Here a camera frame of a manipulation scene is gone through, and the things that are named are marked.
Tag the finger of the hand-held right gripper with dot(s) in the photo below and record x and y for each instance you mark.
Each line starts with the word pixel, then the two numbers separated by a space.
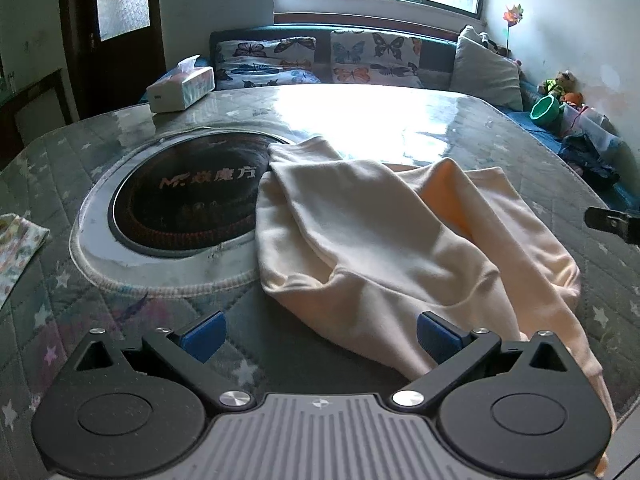
pixel 612 222

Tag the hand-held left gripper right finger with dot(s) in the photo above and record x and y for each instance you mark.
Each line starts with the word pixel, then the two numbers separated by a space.
pixel 434 341

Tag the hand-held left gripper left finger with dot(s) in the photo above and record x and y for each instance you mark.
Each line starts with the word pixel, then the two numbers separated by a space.
pixel 202 336

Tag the cream garment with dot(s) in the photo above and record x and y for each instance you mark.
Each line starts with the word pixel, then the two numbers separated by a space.
pixel 375 240

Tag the dark blue clothes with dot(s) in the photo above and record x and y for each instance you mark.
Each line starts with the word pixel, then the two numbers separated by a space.
pixel 587 157

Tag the round black induction cooker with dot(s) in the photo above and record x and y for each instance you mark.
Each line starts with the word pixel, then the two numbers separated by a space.
pixel 190 210

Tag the green plastic bowl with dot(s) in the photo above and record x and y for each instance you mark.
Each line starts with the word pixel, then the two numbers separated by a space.
pixel 545 109

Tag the plush toys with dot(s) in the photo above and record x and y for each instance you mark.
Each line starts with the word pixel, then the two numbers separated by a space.
pixel 562 87

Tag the grey pillow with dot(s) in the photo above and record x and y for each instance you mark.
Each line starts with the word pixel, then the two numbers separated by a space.
pixel 487 72

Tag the floral patterned cloth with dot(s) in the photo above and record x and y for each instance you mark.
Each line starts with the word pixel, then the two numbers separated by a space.
pixel 17 245

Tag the grey quilted star table cover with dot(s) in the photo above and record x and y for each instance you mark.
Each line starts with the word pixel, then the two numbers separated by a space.
pixel 60 170

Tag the colourful pinwheel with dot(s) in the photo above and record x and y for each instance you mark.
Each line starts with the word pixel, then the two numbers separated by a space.
pixel 513 16

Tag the white tissue box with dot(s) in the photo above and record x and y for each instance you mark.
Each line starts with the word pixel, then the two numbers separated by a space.
pixel 175 92

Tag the butterfly print cushion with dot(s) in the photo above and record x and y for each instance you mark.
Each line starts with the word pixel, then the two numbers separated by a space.
pixel 265 62
pixel 375 57

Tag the wooden chair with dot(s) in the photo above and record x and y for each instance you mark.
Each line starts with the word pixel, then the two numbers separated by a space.
pixel 40 105

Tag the dark wooden door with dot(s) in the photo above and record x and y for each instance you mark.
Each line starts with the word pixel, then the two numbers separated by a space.
pixel 122 60

